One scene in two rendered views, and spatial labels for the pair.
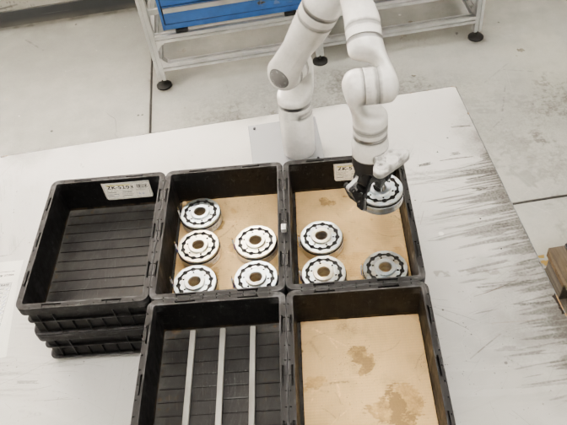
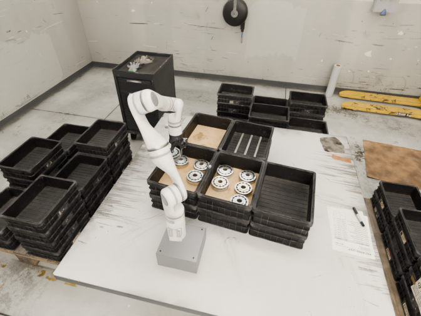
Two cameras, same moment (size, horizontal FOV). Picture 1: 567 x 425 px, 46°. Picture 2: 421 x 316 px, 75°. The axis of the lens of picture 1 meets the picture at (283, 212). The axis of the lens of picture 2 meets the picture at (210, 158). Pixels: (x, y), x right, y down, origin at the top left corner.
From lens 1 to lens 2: 2.21 m
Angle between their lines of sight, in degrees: 92
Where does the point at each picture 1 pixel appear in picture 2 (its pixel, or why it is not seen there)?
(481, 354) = not seen: hidden behind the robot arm
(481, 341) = not seen: hidden behind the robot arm
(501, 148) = not seen: outside the picture
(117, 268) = (279, 197)
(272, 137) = (187, 246)
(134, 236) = (270, 209)
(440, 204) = (131, 205)
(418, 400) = (193, 136)
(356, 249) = (183, 173)
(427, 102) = (79, 268)
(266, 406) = (233, 146)
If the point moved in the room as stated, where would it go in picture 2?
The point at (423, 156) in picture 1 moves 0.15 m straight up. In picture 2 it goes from (116, 231) to (110, 214)
